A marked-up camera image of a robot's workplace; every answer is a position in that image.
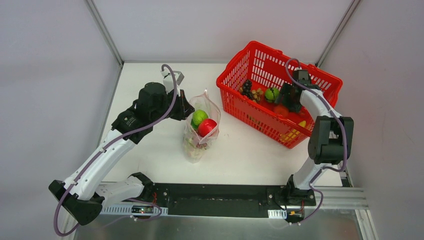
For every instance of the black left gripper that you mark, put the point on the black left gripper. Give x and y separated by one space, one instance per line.
180 105

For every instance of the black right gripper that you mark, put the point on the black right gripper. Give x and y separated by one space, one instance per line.
291 98

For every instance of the light green round fruit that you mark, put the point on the light green round fruit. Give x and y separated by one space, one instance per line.
198 117

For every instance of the clear zip top bag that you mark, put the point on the clear zip top bag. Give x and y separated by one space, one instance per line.
204 102

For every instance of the red apple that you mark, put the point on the red apple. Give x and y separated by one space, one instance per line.
206 127

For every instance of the orange fruit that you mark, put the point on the orange fruit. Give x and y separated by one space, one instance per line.
281 110

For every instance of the green lettuce leaf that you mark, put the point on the green lettuce leaf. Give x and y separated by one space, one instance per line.
192 144

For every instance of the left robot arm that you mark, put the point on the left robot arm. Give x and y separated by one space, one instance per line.
82 194

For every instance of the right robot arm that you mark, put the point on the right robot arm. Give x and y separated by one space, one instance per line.
329 144

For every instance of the green mangosteen fruit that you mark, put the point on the green mangosteen fruit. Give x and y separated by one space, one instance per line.
271 94

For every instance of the yellow fruit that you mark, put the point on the yellow fruit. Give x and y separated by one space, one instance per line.
303 124

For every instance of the red plastic basket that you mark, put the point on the red plastic basket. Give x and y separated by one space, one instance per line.
267 67

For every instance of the dark grape bunch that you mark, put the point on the dark grape bunch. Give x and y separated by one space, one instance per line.
246 88

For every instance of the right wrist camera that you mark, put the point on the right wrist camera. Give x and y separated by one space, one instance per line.
301 77

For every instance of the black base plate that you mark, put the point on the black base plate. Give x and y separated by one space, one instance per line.
224 200

